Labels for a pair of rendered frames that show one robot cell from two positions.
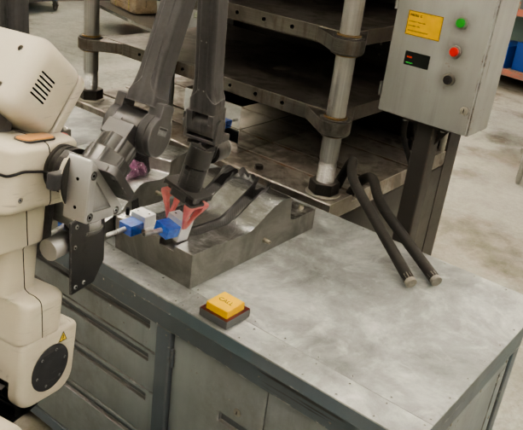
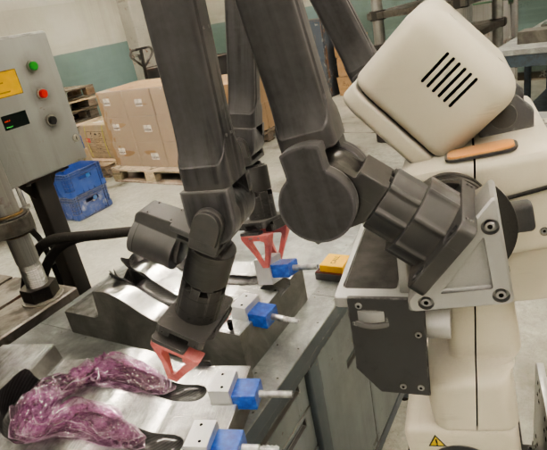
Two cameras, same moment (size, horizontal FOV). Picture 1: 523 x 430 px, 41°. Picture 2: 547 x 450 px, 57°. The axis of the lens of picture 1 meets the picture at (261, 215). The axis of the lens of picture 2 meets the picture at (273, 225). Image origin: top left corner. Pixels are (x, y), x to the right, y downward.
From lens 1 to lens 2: 1.88 m
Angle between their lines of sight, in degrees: 82
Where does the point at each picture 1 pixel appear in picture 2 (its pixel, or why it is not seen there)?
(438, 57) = (31, 106)
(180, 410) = (333, 413)
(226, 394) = (346, 337)
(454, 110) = (69, 142)
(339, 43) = not seen: outside the picture
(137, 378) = not seen: outside the picture
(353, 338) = not seen: hidden behind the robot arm
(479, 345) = not seen: hidden behind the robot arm
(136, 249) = (267, 337)
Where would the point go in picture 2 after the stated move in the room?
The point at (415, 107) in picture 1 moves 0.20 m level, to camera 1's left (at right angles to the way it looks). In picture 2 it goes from (40, 162) to (17, 182)
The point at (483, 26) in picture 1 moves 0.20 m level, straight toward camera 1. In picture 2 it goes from (48, 61) to (109, 49)
